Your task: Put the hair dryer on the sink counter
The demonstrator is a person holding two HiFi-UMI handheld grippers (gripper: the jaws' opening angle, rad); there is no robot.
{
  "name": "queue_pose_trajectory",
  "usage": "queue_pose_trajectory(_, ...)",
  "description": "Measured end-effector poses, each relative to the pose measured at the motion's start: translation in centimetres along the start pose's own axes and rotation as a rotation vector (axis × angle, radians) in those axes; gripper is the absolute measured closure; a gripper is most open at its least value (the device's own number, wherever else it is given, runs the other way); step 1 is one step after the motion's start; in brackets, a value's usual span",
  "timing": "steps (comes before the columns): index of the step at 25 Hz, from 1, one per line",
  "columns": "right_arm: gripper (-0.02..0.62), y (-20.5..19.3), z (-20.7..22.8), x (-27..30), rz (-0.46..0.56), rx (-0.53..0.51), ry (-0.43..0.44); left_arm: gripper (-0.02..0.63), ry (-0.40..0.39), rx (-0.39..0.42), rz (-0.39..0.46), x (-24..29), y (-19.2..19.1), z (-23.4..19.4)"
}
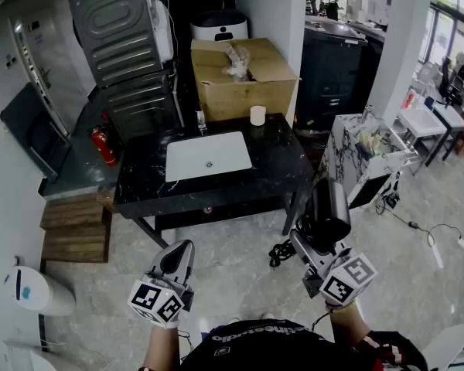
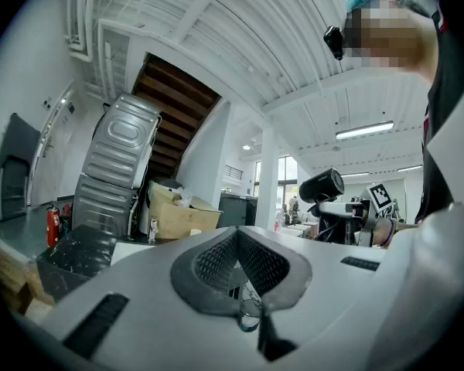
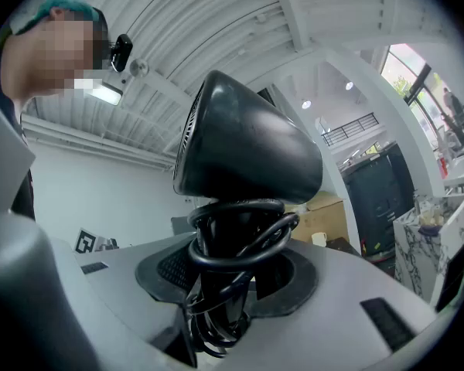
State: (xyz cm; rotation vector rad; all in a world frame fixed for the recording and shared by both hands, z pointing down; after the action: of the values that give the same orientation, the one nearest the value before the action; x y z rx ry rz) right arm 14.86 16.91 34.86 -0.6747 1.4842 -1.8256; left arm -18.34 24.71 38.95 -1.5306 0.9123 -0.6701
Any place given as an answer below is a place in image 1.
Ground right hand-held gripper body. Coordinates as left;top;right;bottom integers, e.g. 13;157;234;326
302;253;378;308

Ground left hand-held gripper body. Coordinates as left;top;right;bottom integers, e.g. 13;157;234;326
127;269;196;328

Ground black marble sink table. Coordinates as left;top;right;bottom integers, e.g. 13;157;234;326
114;112;315;249

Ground person's left forearm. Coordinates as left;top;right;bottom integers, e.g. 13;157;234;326
142;322;182;371

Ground person's right forearm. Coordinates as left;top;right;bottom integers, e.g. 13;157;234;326
326;301;373;354

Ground dark wooden steps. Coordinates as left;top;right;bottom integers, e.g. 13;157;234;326
39;194;114;265

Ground white marble sink cabinet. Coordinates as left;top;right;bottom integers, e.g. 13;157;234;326
318;113;418;211

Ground person's black shirt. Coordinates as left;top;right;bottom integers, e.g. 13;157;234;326
179;318;429;371

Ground beige crumpled cloth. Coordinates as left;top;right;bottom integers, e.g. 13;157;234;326
356;131;384;157

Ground white round bin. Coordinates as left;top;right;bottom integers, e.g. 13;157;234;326
3;264;77;318

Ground red fire extinguisher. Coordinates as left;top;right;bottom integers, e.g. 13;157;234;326
90;124;120;168

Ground white cup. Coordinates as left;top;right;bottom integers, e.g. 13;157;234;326
249;105;267;128

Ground grey metal appliance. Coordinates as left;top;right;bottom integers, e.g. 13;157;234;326
99;69;186;143
67;0;176;89

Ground large cardboard box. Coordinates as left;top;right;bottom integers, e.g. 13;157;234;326
189;37;302;124

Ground crumpled clear plastic wrap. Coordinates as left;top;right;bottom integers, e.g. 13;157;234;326
221;44;253;83

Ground black office chair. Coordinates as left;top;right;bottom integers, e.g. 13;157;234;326
438;55;464;107

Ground white door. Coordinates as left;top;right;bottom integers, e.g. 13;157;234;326
8;16;71;139

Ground white plastic tank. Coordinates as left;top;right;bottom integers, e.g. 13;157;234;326
153;0;176;62

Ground white robot vacuum dock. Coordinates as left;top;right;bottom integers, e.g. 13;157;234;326
189;9;251;43

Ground floor power cable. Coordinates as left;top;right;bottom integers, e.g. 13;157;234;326
374;198;464;251

